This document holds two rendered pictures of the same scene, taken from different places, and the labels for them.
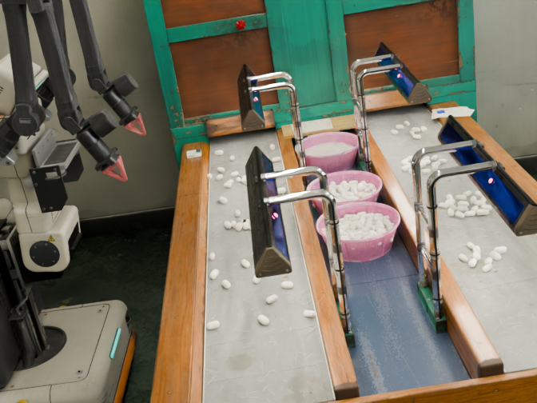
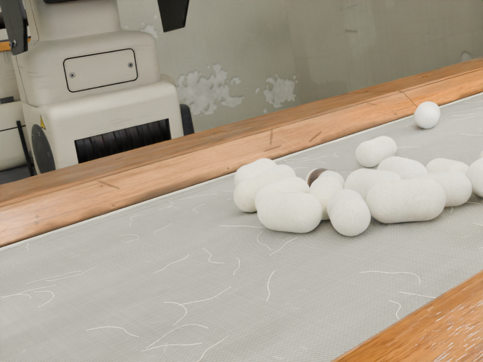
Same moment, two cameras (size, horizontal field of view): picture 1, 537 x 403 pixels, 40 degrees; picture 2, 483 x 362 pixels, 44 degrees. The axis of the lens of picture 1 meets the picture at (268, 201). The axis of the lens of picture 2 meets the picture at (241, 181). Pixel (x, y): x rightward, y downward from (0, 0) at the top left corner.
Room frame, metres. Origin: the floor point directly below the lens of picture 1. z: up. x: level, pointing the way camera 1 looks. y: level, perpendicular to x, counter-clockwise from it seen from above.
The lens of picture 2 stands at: (2.01, -0.18, 0.84)
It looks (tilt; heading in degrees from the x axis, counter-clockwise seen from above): 12 degrees down; 55
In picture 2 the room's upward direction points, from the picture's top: 10 degrees counter-clockwise
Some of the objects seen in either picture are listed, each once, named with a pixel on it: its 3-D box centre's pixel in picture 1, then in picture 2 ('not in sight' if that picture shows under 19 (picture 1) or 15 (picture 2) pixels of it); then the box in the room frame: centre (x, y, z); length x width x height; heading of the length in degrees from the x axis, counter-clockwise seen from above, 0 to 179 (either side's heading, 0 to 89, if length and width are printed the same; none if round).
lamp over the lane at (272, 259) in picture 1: (263, 201); not in sight; (1.68, 0.01, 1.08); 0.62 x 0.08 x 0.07; 0
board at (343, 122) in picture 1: (320, 126); not in sight; (3.04, -0.27, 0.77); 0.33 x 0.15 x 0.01; 90
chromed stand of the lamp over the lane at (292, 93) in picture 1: (276, 136); not in sight; (2.64, -0.07, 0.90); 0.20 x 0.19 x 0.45; 0
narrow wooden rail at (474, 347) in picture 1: (401, 213); not in sight; (2.21, -0.43, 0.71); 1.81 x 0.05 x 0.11; 0
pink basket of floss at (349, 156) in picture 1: (328, 154); not in sight; (2.82, -0.27, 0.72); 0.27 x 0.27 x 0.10
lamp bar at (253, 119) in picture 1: (248, 93); not in sight; (2.65, 0.01, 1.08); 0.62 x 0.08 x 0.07; 0
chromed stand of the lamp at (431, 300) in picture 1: (457, 234); not in sight; (1.67, -0.47, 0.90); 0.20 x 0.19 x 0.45; 0
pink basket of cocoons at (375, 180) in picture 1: (345, 197); not in sight; (2.38, -0.27, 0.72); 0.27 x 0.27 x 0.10
